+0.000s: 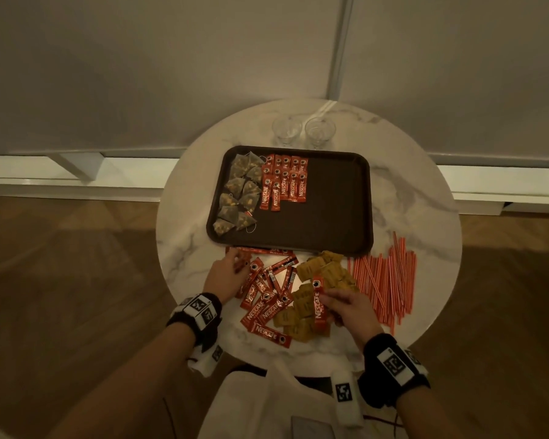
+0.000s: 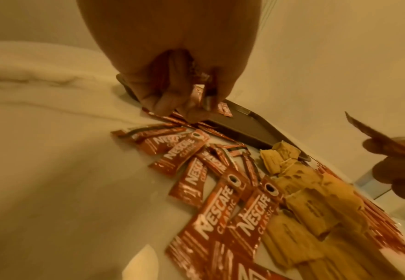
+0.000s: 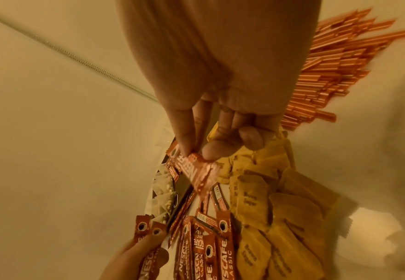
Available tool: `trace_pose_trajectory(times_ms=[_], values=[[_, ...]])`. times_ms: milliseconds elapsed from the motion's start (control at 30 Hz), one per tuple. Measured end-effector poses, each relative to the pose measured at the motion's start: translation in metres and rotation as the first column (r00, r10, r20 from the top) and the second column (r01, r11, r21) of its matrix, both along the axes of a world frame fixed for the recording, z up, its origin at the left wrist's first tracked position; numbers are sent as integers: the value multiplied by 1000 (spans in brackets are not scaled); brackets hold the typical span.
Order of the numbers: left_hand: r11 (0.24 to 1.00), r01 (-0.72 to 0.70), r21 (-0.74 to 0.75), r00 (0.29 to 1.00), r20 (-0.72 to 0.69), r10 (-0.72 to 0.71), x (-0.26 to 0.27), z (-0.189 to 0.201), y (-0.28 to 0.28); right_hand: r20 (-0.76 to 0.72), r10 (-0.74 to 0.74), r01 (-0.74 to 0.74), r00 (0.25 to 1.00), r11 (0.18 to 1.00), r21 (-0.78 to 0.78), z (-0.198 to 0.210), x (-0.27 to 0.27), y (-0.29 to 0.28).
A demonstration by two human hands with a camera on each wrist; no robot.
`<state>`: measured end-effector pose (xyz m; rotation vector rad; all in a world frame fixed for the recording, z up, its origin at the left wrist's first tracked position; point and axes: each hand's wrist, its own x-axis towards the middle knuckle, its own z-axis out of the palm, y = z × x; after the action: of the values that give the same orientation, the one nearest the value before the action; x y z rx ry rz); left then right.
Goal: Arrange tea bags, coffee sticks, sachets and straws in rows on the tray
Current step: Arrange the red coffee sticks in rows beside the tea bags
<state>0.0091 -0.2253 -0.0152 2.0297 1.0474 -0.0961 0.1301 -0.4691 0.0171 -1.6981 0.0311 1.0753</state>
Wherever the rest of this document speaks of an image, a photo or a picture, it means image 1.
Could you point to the black left wristband with markers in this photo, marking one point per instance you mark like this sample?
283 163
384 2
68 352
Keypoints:
183 317

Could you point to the perforated metal wall rail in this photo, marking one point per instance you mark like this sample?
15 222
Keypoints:
341 45

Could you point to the pile of yellow sachets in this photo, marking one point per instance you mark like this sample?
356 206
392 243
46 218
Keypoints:
302 306

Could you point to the single red coffee stick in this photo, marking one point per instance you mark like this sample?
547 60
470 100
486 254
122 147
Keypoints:
319 299
243 262

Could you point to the dark brown tray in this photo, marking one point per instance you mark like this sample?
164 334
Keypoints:
334 214

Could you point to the pile of orange stick packets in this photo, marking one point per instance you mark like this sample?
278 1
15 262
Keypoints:
384 283

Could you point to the red Nescafe sachets group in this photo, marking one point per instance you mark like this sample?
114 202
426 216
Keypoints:
283 182

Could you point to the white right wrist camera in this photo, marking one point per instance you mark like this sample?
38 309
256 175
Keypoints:
347 402

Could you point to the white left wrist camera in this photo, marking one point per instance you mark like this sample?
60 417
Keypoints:
206 361

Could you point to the neat cluster of tea bags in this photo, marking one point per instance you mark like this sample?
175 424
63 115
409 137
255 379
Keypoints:
238 192

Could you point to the person's right forearm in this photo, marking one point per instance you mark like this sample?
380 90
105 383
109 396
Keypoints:
425 416

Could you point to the round white marble table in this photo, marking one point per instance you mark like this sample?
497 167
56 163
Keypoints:
50 178

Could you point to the person's white trousers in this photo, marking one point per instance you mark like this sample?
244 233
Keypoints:
256 406

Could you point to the person's left hand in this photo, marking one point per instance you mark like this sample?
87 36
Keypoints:
224 278

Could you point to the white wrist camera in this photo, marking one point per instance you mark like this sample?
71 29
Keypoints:
347 402
206 361

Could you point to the person's right hand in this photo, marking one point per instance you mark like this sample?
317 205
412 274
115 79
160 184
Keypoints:
354 315

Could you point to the pile of red Nescafe sachets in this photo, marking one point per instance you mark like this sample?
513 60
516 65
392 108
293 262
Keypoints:
265 310

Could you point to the black right wristband with markers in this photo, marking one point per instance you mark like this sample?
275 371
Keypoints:
375 388

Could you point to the black wristband with markers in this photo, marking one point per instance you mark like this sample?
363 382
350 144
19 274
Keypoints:
375 388
183 317

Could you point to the person's left forearm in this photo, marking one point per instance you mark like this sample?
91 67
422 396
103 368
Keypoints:
128 384

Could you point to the clear glass cup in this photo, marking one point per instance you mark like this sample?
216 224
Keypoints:
320 131
287 130

